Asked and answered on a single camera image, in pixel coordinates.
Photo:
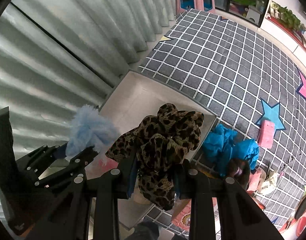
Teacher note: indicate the leopard print cloth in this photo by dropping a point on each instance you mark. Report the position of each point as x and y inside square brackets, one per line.
[160, 142]

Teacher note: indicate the grey grid rug with stars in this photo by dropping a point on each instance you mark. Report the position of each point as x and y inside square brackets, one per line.
[240, 75]

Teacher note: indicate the pink plastic stool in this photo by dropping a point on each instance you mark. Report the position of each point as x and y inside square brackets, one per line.
[202, 5]

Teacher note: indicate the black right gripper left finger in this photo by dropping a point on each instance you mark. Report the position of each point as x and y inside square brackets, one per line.
[115, 184]

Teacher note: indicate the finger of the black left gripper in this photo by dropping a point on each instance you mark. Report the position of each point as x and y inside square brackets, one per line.
[41, 158]
[76, 166]

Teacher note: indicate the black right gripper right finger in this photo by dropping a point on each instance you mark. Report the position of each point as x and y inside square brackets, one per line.
[240, 217]

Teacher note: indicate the small pink foam sponge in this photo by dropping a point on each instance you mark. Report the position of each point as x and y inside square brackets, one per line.
[266, 134]

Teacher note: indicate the brown knitted sock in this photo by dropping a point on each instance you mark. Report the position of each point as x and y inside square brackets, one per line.
[239, 170]

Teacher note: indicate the grey pleated curtain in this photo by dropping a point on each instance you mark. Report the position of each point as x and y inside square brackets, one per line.
[58, 55]

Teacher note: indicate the white storage box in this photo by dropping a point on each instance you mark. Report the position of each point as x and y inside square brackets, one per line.
[134, 98]

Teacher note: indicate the light blue fluffy cloth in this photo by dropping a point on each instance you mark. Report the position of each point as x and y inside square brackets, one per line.
[90, 129]

